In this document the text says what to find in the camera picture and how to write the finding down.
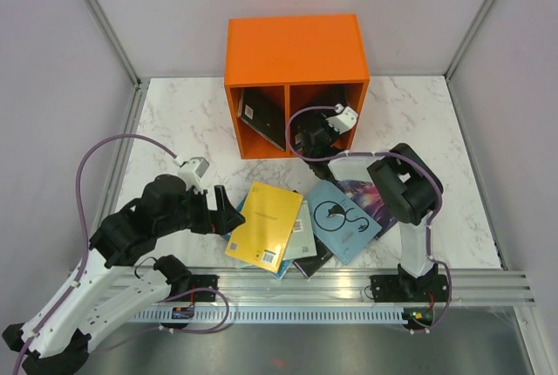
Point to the pale green plastic file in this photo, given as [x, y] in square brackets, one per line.
[301, 242]

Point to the black paperback book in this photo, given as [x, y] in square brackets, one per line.
[309, 266]

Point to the bright blue paperback book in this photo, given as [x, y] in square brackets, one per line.
[283, 268]

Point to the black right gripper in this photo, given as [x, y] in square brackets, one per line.
[322, 114]

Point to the orange two-compartment shelf box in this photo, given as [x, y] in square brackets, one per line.
[291, 60]

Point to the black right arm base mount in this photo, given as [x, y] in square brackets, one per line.
[396, 289]

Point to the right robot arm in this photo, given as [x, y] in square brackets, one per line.
[410, 190]

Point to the right corner frame post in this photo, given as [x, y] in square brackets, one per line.
[472, 31]

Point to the navy blue hardcover book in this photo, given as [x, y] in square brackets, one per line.
[330, 96]

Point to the left corner frame post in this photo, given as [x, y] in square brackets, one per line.
[103, 22]

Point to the yellow paperback book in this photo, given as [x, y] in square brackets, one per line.
[270, 214]

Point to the corner frame post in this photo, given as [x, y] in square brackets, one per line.
[103, 22]
[472, 31]

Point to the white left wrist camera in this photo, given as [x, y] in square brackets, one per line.
[192, 171]

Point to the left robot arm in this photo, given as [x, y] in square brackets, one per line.
[62, 336]

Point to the aluminium frame rail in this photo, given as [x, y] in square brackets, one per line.
[340, 287]

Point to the slotted white cable duct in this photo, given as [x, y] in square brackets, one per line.
[213, 314]

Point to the dark green hardcover book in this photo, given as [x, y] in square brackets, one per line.
[262, 115]

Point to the light blue paperback book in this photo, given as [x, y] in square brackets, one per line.
[339, 223]

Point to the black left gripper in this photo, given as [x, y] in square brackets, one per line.
[221, 221]

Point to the purple galaxy cover book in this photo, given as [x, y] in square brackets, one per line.
[367, 197]

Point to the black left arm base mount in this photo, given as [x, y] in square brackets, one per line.
[197, 289]

